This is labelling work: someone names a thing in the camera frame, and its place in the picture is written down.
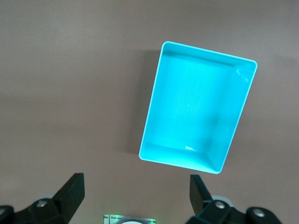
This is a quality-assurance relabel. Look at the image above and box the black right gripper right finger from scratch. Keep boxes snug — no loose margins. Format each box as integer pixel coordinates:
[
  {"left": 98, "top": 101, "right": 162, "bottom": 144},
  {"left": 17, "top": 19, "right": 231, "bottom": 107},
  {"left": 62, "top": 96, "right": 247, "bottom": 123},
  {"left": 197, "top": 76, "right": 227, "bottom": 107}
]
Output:
[{"left": 186, "top": 174, "right": 281, "bottom": 224}]

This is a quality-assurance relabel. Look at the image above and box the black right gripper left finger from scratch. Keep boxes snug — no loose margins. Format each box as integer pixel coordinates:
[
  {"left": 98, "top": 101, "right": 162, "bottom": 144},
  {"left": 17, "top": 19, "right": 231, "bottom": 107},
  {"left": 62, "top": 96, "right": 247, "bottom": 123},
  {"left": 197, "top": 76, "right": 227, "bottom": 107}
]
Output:
[{"left": 0, "top": 172, "right": 85, "bottom": 224}]

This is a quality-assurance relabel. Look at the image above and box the cyan plastic bin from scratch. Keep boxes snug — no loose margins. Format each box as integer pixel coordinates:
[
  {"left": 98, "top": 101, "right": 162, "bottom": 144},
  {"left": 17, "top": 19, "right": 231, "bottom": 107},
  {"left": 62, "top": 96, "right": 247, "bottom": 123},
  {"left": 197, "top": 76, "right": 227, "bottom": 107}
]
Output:
[{"left": 138, "top": 41, "right": 258, "bottom": 175}]

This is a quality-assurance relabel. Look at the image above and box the brown table cover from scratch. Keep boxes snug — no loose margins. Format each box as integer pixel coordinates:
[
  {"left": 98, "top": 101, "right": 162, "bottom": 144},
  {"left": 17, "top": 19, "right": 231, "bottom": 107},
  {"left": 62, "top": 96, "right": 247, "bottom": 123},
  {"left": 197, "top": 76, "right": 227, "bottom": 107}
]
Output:
[{"left": 0, "top": 0, "right": 299, "bottom": 224}]

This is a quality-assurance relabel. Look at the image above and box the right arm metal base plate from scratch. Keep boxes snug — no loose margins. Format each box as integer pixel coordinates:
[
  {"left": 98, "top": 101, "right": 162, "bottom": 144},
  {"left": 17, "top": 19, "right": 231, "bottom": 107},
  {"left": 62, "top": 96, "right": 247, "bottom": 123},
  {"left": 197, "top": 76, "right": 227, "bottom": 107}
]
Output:
[{"left": 103, "top": 214, "right": 157, "bottom": 224}]

